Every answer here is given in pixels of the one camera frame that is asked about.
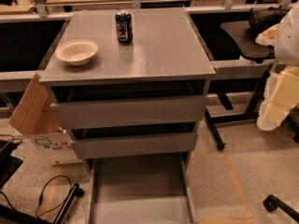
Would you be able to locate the black stand base left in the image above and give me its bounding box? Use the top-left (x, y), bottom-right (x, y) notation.
top-left (52, 183), bottom-right (84, 224)

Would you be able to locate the grey drawer cabinet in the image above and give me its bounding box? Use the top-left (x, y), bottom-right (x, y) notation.
top-left (38, 7), bottom-right (217, 173)

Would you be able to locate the dark bag on table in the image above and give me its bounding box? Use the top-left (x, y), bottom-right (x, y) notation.
top-left (249, 7), bottom-right (288, 33)

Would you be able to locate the black side table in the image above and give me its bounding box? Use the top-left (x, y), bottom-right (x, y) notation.
top-left (205, 21), bottom-right (274, 150)

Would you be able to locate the grey top drawer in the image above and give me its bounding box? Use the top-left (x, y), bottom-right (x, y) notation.
top-left (51, 95), bottom-right (206, 129)

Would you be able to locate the black chair caster right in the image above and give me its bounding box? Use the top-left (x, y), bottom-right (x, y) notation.
top-left (263, 195), bottom-right (299, 223)

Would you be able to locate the white paper bowl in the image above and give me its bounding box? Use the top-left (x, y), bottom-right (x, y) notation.
top-left (55, 39), bottom-right (98, 66)

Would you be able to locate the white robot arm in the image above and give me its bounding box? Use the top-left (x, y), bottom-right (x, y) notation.
top-left (255, 7), bottom-right (299, 131)

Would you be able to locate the grey bottom drawer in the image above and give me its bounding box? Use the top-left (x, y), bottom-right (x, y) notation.
top-left (84, 153), bottom-right (197, 224)

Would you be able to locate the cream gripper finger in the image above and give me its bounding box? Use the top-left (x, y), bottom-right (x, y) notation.
top-left (255, 24), bottom-right (278, 46)
top-left (256, 66), bottom-right (299, 131)

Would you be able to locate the black cable on floor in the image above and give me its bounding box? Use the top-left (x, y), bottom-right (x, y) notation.
top-left (35, 175), bottom-right (73, 219)

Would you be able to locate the grey middle drawer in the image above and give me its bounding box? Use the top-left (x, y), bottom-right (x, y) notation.
top-left (72, 133), bottom-right (197, 160)

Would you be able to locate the grey drawer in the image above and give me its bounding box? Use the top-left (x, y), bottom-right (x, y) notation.
top-left (51, 95), bottom-right (206, 129)
top-left (84, 153), bottom-right (197, 224)
top-left (72, 133), bottom-right (197, 160)

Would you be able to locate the blue pepsi can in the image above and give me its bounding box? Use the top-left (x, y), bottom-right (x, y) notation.
top-left (115, 10), bottom-right (133, 45)

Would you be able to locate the open cardboard box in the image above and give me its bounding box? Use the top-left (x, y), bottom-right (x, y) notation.
top-left (8, 74), bottom-right (80, 165)

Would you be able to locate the black equipment at left edge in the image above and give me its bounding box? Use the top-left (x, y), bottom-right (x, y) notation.
top-left (0, 140), bottom-right (22, 188)

